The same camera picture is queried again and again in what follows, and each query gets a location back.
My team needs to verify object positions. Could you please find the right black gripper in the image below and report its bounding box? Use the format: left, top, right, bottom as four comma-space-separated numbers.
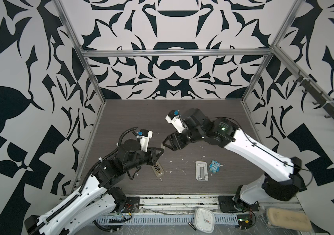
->
161, 125, 207, 151

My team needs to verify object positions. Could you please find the white remote control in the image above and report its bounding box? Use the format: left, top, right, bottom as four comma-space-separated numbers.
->
152, 161, 165, 178

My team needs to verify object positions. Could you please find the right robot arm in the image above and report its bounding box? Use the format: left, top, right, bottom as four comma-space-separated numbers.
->
163, 108, 306, 212

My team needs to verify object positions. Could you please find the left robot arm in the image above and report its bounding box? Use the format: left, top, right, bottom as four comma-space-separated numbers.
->
24, 139, 165, 235

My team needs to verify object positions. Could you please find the silver metal phone stand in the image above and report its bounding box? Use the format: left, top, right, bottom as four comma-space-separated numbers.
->
195, 161, 209, 182

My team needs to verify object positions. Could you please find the blue owl toy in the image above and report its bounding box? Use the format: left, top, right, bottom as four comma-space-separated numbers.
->
209, 160, 222, 173

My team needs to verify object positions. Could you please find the white square clock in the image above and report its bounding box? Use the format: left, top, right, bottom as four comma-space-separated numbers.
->
193, 208, 215, 234

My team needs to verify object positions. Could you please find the small circuit board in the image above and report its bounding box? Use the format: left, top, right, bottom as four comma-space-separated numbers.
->
236, 214, 255, 231

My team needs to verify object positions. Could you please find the beige sponge pad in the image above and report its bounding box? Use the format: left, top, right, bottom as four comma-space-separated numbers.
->
266, 208, 313, 232

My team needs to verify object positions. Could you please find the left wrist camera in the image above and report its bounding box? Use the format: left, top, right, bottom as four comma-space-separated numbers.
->
137, 129, 153, 152

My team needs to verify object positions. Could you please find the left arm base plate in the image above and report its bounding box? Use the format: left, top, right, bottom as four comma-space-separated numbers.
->
121, 196, 140, 213

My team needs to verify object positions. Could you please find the white slotted cable duct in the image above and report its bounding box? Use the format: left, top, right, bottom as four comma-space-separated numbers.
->
96, 214, 238, 226

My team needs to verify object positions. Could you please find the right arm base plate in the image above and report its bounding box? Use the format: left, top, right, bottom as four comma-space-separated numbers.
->
218, 196, 243, 213

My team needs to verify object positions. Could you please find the black wall hook rack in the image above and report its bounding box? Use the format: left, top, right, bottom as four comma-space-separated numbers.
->
293, 70, 334, 120

